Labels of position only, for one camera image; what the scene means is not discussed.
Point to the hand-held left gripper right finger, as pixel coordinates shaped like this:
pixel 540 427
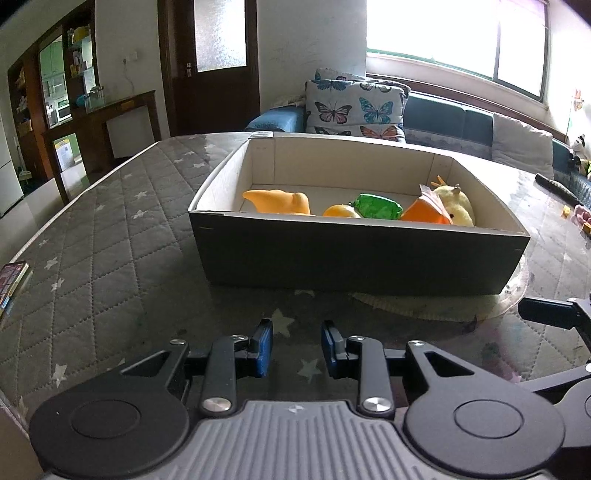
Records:
pixel 328 350

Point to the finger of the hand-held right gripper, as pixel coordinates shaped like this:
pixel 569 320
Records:
pixel 572 378
pixel 545 311

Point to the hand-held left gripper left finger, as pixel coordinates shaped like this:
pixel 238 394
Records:
pixel 264 350

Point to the cardboard box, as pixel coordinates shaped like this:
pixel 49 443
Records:
pixel 346 258

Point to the orange fruit toy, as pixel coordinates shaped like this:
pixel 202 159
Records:
pixel 341 212

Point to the yellow-orange animal toy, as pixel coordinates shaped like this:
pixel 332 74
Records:
pixel 281 203

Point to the green snack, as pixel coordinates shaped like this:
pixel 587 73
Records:
pixel 376 206

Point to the orange white fish toy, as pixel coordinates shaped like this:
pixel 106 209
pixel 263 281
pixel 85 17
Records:
pixel 422 213

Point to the grey quilted desktop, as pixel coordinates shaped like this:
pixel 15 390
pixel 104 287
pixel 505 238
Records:
pixel 115 258

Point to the small pink item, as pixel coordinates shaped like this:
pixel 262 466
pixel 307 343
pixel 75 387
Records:
pixel 581 215

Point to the round clear mat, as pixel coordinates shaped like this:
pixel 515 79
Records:
pixel 429 308

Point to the black remote control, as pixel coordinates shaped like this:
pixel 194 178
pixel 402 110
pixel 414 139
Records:
pixel 554 185

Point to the yellow chick plush toy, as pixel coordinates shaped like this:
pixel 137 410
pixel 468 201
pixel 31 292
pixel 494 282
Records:
pixel 459 207

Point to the panda plush toy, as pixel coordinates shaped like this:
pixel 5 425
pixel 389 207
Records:
pixel 578 148

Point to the small white flat item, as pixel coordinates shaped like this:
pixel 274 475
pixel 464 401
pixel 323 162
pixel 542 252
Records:
pixel 261 134

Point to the dark blue sofa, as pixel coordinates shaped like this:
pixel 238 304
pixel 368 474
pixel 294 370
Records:
pixel 438 117

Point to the blue cushion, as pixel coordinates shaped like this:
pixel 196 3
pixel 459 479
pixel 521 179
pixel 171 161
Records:
pixel 277 120

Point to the large butterfly print pillow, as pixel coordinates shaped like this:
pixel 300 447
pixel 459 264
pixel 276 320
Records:
pixel 351 110

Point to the brown wooden door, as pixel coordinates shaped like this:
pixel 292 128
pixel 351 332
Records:
pixel 207 101

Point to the smartphone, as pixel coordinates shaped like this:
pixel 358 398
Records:
pixel 10 284

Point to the yellow labelled box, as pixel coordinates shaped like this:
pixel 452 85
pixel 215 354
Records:
pixel 68 151

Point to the dark wooden console table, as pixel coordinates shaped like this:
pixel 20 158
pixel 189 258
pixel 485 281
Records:
pixel 124 104

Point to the mop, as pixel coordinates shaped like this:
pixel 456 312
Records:
pixel 24 171

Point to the large window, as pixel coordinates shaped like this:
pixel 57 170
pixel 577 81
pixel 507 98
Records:
pixel 438 27

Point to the clear plastic container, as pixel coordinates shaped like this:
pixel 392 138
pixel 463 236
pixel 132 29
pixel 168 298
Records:
pixel 90 98

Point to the white microwave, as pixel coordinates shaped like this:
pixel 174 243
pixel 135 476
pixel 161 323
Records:
pixel 64 114

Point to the white refrigerator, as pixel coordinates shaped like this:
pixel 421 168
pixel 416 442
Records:
pixel 7 170

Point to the dark wooden cabinet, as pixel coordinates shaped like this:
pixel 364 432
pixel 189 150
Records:
pixel 32 92

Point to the colourful wall sticker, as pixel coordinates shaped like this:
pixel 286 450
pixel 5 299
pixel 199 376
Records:
pixel 577 99

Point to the white wall switch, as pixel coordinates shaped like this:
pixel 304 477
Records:
pixel 130 57

